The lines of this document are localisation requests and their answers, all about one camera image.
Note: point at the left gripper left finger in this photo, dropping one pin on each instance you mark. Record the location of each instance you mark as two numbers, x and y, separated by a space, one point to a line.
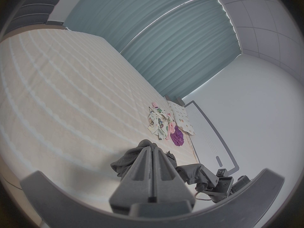
123 193

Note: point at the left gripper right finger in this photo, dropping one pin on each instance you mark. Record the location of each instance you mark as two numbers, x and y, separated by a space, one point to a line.
182 193

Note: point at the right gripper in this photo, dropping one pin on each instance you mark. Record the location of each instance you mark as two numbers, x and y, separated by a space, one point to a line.
222 189

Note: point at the black T-shirt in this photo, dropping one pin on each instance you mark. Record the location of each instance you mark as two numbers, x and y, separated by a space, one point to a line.
128 155

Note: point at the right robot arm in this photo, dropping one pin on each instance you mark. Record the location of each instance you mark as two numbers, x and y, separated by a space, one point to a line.
241 182

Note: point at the bed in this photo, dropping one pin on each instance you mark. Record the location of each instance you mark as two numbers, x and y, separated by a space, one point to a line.
59 91

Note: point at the purple satin garment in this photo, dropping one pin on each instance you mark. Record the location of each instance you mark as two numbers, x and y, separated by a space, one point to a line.
177 136

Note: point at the white printed pillow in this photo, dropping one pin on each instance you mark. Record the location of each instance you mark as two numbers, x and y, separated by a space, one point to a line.
182 117

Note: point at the white printed pyjama garment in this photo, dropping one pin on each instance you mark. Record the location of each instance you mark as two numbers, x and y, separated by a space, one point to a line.
159 120

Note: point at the grey white bedside table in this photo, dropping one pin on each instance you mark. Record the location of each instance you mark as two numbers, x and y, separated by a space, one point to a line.
175 100

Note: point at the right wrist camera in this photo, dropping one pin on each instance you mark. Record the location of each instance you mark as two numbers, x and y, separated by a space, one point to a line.
221 172

